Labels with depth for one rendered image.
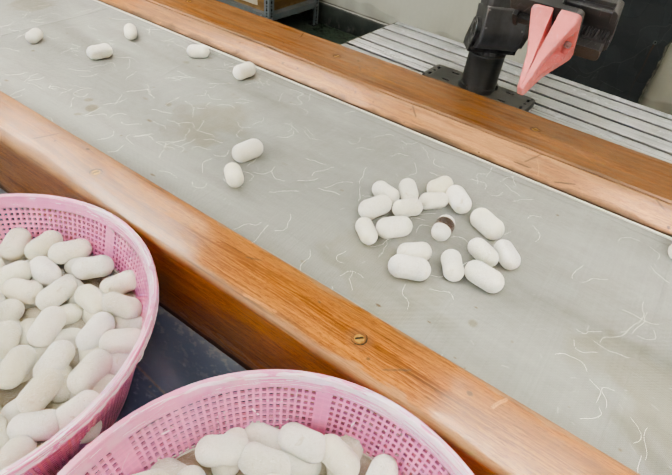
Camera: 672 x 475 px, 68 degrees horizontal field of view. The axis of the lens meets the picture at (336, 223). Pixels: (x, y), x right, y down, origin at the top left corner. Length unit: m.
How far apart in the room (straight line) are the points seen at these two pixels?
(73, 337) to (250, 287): 0.14
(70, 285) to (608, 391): 0.42
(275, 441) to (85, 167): 0.32
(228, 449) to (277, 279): 0.13
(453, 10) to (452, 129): 2.14
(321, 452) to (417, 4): 2.64
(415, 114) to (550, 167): 0.18
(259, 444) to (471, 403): 0.14
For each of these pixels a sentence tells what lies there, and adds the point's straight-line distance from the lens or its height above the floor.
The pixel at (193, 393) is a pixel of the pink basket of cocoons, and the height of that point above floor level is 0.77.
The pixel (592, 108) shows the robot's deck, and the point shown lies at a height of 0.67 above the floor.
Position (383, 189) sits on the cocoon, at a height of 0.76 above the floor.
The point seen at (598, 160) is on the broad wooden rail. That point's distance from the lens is 0.65.
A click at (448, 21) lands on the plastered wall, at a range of 2.78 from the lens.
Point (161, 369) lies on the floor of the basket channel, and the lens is 0.46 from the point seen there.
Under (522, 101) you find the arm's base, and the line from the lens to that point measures 0.95.
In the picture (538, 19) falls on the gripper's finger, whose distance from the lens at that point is 0.55.
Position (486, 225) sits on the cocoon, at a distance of 0.50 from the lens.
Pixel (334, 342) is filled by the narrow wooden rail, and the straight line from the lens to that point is 0.36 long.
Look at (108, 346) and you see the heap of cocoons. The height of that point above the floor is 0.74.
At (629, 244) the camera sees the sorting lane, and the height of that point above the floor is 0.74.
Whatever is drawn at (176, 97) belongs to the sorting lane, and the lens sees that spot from 0.70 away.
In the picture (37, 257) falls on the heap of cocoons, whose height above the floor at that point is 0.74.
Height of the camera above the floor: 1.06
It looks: 41 degrees down
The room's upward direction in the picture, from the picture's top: 7 degrees clockwise
